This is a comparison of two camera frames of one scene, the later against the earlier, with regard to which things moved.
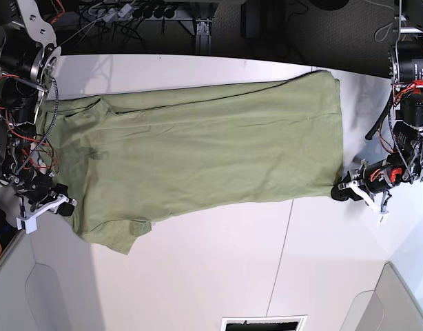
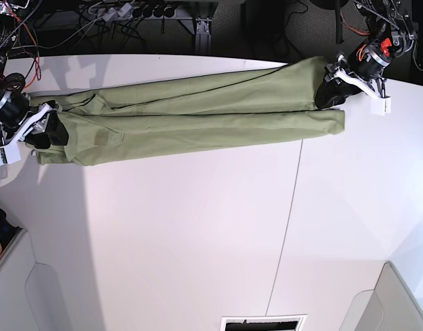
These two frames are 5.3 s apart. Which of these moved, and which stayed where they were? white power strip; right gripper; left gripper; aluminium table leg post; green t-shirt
Moved: left gripper; right gripper; green t-shirt
Stayed: aluminium table leg post; white power strip
